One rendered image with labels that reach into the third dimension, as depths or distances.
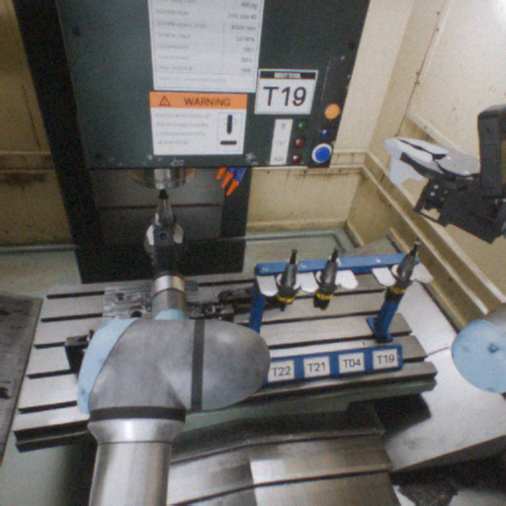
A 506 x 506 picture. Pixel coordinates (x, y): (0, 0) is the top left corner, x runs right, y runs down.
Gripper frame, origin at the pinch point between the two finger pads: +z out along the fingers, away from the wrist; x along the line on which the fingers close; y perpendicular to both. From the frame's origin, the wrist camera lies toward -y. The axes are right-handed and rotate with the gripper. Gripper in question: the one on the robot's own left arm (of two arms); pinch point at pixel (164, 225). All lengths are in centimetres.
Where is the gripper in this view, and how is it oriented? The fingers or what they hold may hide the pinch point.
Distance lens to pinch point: 110.0
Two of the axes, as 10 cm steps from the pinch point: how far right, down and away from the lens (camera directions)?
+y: -0.9, 7.6, 6.4
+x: 9.8, -0.5, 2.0
